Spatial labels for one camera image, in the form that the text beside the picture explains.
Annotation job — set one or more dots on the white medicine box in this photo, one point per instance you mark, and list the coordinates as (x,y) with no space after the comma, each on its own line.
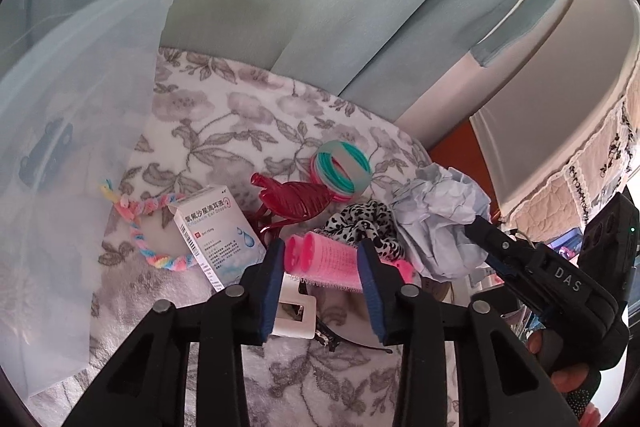
(220,232)

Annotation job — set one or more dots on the white bed sheet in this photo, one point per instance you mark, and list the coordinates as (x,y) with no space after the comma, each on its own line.
(550,82)

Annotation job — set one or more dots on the pale blue paper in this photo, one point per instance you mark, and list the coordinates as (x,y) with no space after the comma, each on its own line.
(435,217)

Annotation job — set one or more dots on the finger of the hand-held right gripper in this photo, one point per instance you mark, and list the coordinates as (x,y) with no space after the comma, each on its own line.
(500,239)
(507,274)

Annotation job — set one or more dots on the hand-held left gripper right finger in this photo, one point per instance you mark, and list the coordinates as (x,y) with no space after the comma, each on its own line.
(372,294)

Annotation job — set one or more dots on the red hair claw clip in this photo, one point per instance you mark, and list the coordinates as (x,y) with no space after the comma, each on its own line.
(295,202)

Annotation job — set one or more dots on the black white spotted scrunchie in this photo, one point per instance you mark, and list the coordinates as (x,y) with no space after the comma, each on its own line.
(360,219)

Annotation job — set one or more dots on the person's right hand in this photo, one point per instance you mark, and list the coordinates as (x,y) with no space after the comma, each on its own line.
(567,381)

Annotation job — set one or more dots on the brown wooden bed frame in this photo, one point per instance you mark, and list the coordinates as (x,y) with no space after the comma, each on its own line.
(460,167)

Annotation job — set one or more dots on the pink hair roller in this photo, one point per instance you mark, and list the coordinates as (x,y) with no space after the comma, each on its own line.
(325,257)

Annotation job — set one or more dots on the beige quilt with lace trim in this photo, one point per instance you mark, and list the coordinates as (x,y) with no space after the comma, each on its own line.
(575,187)

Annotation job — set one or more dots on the clear plastic container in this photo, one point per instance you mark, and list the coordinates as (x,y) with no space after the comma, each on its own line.
(75,107)

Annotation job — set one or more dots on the black decorated headband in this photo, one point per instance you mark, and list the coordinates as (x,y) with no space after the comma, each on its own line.
(327,339)

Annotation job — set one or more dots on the dark blue small object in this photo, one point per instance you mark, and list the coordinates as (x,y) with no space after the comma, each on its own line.
(45,152)

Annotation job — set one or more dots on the grey floral blanket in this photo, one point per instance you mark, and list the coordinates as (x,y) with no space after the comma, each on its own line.
(225,117)

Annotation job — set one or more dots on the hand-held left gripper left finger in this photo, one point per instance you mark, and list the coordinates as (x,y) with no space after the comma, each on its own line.
(272,294)

